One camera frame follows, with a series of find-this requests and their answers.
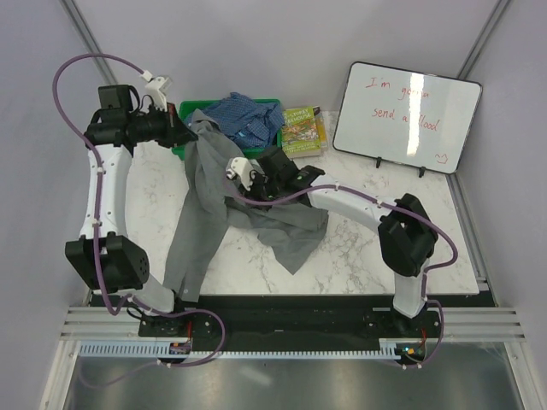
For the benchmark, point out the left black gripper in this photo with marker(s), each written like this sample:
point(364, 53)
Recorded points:
point(174, 131)

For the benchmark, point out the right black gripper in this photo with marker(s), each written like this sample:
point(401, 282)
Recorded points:
point(253, 193)

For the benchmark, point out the grey long sleeve shirt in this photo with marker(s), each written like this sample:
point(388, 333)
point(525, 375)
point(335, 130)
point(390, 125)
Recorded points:
point(292, 231)

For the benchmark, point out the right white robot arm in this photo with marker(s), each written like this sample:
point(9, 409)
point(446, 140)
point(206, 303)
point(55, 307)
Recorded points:
point(406, 238)

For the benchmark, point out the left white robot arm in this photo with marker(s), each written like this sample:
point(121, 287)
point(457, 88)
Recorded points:
point(103, 255)

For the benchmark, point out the green paperback book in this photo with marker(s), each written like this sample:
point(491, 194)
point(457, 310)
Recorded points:
point(299, 135)

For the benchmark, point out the blue checked shirt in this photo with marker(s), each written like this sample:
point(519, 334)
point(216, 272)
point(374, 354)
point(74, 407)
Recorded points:
point(248, 123)

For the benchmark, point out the yellow book underneath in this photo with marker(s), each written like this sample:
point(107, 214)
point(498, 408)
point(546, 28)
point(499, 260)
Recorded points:
point(321, 129)

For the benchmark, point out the white dry-erase board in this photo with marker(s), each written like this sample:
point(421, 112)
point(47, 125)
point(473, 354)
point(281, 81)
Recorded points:
point(414, 119)

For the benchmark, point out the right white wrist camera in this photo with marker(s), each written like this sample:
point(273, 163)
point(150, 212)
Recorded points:
point(241, 168)

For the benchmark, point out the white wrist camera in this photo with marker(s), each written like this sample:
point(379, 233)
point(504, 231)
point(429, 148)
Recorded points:
point(157, 88)
point(241, 168)

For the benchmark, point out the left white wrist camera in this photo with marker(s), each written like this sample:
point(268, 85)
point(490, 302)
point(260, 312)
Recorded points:
point(157, 88)

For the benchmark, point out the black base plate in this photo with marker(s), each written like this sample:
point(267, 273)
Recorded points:
point(283, 323)

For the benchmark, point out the white slotted cable duct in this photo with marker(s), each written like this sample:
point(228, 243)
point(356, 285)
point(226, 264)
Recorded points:
point(173, 351)

